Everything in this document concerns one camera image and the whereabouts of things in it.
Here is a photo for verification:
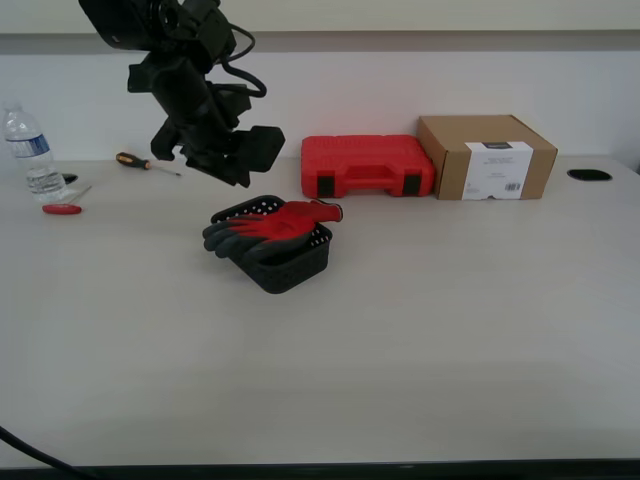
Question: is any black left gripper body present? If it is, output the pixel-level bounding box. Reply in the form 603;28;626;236
127;50;252;169

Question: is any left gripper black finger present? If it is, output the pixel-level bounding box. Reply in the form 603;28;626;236
149;117;182;162
183;124;287;189

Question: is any red and grey work glove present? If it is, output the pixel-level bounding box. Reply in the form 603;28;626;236
201;198;345;261

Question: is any black perforated plastic basket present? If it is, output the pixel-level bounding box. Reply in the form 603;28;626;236
209;194;336;296

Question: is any orange and black screwdriver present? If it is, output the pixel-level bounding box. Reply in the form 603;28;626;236
115;152;183;178

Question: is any red plastic tool case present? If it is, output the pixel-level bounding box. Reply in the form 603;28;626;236
300;134;438;201

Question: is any clear plastic water bottle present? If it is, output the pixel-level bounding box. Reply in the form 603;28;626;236
2;101;68;204

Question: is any brown cardboard box white label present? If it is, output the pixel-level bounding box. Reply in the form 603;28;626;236
416;114;559;203

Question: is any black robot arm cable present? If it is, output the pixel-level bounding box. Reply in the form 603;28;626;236
218;23;269;101

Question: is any red handled small tool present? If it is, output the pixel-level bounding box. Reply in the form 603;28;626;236
41;185;94;217

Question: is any grey wall trim strip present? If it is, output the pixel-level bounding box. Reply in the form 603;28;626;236
0;29;640;55

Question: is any black table cable grommet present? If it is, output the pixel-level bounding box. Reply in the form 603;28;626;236
566;168;613;182

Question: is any black loose cable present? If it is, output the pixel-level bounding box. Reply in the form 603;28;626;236
0;424;81;472

